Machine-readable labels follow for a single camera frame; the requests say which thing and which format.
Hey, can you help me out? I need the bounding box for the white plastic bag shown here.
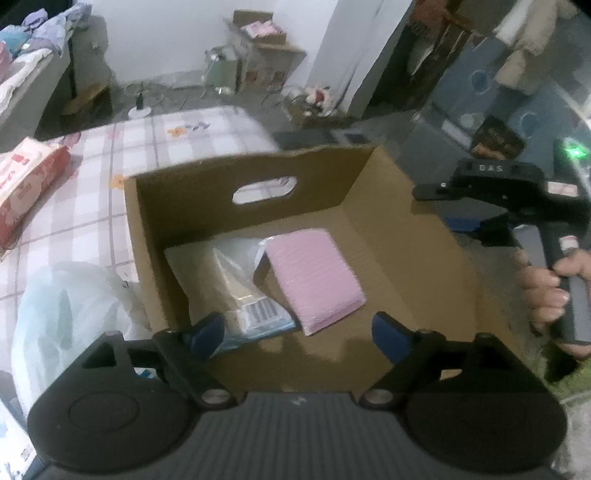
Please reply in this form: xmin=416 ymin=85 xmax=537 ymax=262
xmin=11 ymin=262 xmax=151 ymax=414

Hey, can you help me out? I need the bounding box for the white striped rolled blanket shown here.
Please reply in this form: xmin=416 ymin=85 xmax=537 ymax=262
xmin=0 ymin=48 xmax=52 ymax=114

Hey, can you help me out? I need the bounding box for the clear packaged cloth bag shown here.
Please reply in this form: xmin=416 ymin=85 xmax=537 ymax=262
xmin=164 ymin=238 xmax=297 ymax=353

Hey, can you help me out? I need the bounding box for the red tissue pack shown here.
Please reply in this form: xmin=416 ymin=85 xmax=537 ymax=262
xmin=0 ymin=137 xmax=71 ymax=254

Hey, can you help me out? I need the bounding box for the blue grey clothes pile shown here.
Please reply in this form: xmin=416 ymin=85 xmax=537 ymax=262
xmin=1 ymin=2 xmax=92 ymax=59

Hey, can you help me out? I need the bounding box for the large brown cardboard box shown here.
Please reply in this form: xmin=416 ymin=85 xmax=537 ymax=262
xmin=124 ymin=147 xmax=521 ymax=394

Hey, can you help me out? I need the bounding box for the small cardboard box background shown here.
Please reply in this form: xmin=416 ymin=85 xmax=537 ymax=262
xmin=225 ymin=10 xmax=307 ymax=93

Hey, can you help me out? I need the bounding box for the person right hand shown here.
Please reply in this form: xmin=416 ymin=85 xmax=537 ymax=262
xmin=514 ymin=248 xmax=590 ymax=335

